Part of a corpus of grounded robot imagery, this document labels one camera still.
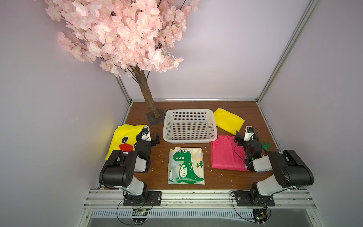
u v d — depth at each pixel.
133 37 0.46
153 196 0.74
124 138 0.96
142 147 0.67
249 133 0.78
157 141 0.85
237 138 0.85
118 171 0.46
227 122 1.10
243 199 0.73
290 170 0.45
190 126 1.03
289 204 0.73
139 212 0.72
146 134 0.77
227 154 0.86
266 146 0.94
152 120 1.06
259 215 0.70
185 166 0.81
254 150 0.68
